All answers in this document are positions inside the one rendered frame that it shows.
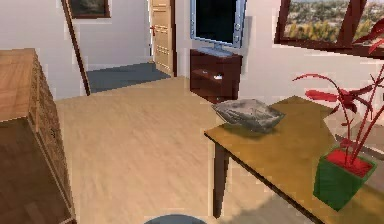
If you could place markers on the dark red television stand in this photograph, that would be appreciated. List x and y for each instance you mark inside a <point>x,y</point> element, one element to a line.
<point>215,75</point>

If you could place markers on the wooden chest of drawers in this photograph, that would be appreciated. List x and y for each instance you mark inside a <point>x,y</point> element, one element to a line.
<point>30,140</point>

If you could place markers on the dark red framed window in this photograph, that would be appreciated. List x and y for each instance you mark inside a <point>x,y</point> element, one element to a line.
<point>328,23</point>

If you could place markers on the light wooden room door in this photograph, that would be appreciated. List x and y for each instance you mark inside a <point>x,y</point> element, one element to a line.
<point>163,33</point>

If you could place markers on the silver framed television set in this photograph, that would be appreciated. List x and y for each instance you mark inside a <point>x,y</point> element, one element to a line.
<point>217,20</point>

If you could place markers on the red plant in green pot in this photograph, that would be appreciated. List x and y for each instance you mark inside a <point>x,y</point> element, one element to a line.
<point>343,180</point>

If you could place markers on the wooden table with dark legs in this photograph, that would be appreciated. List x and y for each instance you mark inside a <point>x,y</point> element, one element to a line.
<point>283,146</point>

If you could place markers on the grey square bowl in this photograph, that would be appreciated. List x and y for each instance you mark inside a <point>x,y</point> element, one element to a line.
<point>249,114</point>

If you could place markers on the small white object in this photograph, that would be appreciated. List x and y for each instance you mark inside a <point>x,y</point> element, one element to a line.
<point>218,77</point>

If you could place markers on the dark framed wall picture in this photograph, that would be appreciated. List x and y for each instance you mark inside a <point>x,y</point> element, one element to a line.
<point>88,8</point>

